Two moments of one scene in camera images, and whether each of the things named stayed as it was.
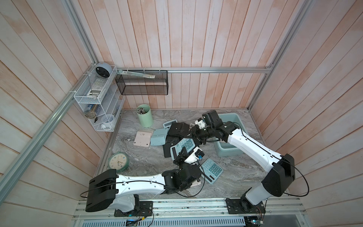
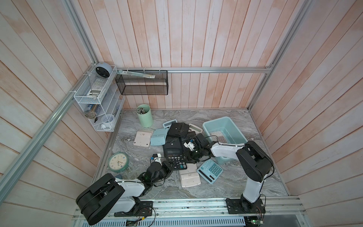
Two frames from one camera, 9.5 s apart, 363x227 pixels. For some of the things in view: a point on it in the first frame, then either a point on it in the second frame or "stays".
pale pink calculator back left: x=142 y=138 stays
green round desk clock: x=118 y=161 stays
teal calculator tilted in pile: x=159 y=137 stays
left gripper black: x=181 y=157 to x=166 y=164
